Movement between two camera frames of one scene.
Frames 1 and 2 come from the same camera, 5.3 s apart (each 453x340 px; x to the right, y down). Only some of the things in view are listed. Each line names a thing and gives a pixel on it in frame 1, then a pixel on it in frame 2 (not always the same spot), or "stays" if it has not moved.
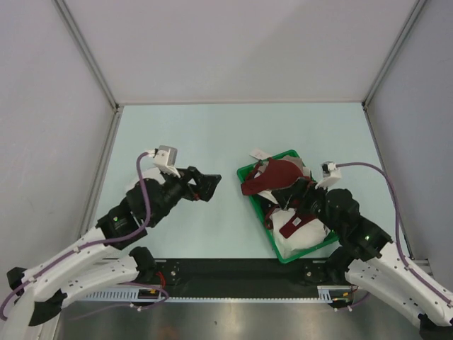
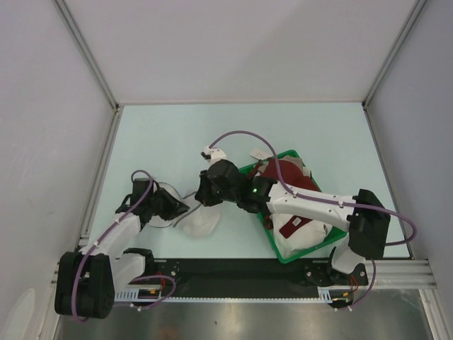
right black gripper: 301,190 -> 203,195
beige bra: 298,161 stays
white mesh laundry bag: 151,173 -> 158,223
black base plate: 241,278 stays
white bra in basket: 312,234 stays
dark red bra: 271,174 stays
